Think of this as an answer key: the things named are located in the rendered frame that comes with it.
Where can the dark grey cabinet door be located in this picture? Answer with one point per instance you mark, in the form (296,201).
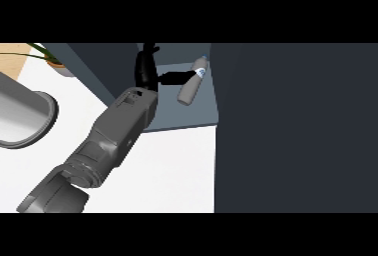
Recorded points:
(296,130)

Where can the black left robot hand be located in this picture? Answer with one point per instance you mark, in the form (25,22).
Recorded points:
(147,71)

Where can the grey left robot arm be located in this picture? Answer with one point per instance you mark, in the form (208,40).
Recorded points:
(121,126)

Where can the potted green plant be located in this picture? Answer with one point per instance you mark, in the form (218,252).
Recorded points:
(59,65)

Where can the grey open cabinet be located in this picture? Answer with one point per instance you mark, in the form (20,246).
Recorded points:
(183,115)

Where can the clear plastic water bottle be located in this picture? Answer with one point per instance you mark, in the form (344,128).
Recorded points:
(190,90)

